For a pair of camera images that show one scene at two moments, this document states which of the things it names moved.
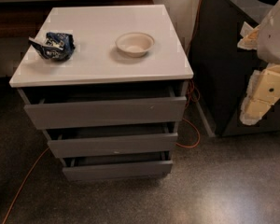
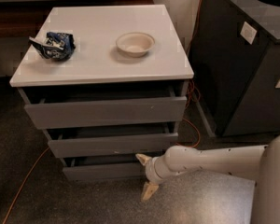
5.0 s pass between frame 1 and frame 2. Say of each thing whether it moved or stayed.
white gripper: moved
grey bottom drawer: stayed
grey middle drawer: stayed
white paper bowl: stayed
